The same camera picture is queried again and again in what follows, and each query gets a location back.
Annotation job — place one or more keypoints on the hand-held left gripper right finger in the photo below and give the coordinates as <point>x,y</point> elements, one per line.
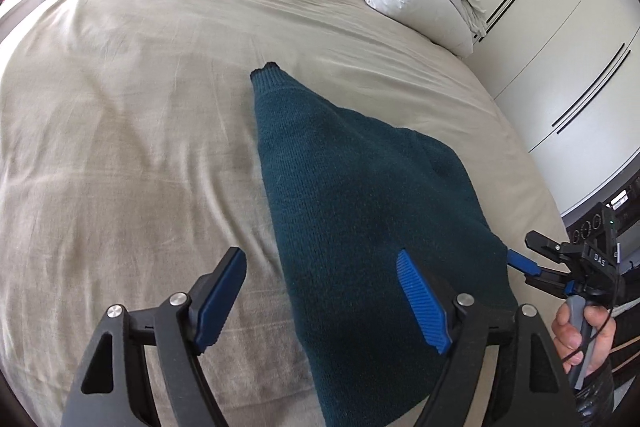
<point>422,302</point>

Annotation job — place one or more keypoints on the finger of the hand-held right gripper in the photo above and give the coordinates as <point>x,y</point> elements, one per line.
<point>542,243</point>
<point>522,263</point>

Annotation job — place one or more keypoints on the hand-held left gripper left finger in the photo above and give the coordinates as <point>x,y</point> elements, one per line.
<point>222,297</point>

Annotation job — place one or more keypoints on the teal knit sweater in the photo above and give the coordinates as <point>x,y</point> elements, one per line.
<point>350,187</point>

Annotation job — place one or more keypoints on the person's right forearm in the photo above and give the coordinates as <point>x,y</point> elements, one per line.
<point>595,399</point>

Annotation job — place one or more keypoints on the person's right hand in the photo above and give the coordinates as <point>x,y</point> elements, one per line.
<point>562,332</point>

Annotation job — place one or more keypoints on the bed with beige sheet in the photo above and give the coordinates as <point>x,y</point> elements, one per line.
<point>125,132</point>

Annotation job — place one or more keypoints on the white wardrobe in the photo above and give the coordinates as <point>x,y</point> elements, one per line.
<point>550,32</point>

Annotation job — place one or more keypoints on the white pillow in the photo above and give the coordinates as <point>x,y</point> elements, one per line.
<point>445,27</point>

